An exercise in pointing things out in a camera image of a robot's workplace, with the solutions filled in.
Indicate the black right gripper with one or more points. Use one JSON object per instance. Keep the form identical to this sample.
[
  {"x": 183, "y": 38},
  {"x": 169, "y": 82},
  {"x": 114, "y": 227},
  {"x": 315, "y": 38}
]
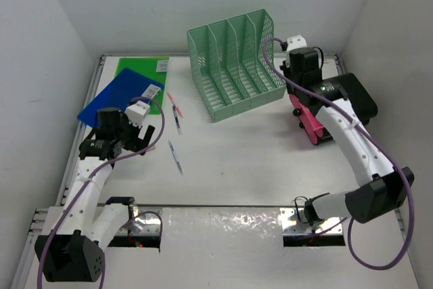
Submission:
[{"x": 285, "y": 67}]

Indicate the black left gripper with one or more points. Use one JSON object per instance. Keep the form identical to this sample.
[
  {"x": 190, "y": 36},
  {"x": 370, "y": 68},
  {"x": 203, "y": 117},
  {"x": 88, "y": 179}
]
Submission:
[{"x": 137, "y": 143}]

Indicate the black drawer box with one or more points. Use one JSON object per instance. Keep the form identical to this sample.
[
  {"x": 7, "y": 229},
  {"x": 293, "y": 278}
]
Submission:
[{"x": 346, "y": 87}]

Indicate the pink drawer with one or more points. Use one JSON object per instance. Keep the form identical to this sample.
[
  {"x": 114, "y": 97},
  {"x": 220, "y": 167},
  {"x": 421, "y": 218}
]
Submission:
[{"x": 316, "y": 132}]

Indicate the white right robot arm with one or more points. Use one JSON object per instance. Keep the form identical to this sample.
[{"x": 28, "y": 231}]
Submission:
[{"x": 338, "y": 108}]

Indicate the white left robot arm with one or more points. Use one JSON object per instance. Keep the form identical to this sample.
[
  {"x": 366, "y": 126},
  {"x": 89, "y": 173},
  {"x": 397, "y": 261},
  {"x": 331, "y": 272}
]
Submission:
[{"x": 74, "y": 248}]

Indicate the dark blue pen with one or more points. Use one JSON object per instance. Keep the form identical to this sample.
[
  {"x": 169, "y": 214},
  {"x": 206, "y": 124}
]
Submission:
[{"x": 177, "y": 122}]

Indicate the light blue pen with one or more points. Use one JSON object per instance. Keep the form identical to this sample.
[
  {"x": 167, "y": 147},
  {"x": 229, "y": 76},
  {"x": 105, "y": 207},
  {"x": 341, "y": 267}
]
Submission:
[{"x": 175, "y": 157}]

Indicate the red pen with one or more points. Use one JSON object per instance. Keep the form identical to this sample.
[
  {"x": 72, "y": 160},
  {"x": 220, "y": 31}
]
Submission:
[{"x": 177, "y": 108}]

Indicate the blue plastic folder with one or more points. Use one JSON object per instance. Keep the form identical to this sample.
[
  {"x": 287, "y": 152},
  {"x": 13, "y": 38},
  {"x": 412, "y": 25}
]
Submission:
[{"x": 117, "y": 94}]

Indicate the green mesh file organizer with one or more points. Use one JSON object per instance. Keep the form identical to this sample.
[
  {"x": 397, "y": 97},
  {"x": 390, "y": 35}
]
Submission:
[{"x": 228, "y": 67}]

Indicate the green plastic folder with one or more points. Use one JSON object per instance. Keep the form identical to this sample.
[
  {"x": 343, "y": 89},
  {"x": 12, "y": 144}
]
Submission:
[{"x": 154, "y": 68}]

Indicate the white front cover board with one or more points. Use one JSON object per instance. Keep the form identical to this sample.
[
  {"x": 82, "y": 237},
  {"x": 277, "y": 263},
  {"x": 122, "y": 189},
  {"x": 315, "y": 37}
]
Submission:
[{"x": 239, "y": 248}]

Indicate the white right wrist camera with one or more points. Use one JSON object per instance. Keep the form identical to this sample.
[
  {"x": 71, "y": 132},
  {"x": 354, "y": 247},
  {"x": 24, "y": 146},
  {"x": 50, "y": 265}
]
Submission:
[{"x": 295, "y": 42}]

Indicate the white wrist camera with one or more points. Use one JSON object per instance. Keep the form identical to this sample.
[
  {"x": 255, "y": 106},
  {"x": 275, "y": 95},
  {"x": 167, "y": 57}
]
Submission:
[
  {"x": 137, "y": 112},
  {"x": 295, "y": 42}
]

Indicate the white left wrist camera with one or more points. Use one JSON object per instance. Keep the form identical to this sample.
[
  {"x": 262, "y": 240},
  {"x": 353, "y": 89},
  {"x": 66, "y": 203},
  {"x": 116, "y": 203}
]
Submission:
[{"x": 137, "y": 112}]

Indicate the aluminium frame rail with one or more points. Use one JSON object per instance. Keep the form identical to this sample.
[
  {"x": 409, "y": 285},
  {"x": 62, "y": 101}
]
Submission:
[{"x": 49, "y": 159}]

